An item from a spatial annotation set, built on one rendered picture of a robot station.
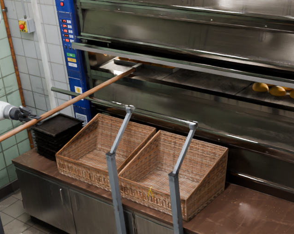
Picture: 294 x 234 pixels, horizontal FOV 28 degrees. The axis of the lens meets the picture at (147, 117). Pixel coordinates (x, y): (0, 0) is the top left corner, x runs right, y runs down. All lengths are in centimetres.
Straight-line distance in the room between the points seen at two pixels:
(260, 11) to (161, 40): 76
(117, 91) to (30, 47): 91
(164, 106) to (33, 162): 112
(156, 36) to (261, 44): 75
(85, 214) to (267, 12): 187
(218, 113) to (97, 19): 108
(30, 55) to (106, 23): 97
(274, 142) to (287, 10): 79
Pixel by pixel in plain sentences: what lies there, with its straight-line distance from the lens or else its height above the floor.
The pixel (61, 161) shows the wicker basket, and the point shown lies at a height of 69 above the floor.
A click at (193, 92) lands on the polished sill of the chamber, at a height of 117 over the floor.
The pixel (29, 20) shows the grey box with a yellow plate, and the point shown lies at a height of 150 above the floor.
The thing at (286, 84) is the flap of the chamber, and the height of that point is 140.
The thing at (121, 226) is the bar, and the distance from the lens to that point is 378.
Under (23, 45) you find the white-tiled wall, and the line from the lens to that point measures 479.
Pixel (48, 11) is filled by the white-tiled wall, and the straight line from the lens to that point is 441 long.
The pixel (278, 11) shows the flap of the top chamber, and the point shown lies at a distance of 318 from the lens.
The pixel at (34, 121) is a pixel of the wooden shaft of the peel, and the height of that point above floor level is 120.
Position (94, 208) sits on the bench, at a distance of 398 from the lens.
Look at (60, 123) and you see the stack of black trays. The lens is 439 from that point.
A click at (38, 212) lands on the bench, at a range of 457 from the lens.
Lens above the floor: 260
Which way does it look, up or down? 25 degrees down
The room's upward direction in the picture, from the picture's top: 6 degrees counter-clockwise
